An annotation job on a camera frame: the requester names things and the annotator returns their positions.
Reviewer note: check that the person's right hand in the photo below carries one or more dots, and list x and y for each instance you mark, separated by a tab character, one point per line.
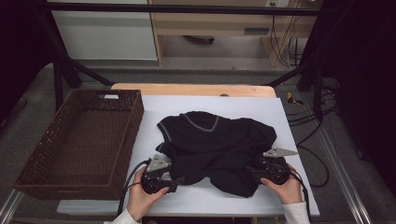
289	191

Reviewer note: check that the white wall socket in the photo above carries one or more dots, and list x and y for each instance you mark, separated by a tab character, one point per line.
274	3

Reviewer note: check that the white cabinet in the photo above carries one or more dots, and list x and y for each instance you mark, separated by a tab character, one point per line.
109	34

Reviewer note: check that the aluminium floor rail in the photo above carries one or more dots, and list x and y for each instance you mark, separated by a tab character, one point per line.
353	202
9	208

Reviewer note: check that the black knit vest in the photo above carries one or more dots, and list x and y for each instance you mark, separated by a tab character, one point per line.
214	149

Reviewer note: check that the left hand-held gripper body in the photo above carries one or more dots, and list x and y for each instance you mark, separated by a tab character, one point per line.
158	163

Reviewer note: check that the black horizontal frame bar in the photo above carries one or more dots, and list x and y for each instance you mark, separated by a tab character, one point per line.
186	8

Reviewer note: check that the light wooden desk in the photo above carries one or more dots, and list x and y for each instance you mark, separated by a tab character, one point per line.
202	21

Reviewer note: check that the black metal stand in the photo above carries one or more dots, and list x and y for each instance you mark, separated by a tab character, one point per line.
317	93
90	73

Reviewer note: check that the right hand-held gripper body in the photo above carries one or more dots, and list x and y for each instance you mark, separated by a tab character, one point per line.
280	152

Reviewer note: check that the brown wicker basket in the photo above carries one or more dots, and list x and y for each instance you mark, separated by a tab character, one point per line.
87	146

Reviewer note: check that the white foam board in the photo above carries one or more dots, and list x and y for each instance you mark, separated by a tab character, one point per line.
218	102

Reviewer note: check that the yellow and black tape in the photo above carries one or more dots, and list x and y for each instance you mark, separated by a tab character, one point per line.
292	99

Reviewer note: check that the person's left hand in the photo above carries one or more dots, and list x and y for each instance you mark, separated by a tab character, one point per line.
140	202

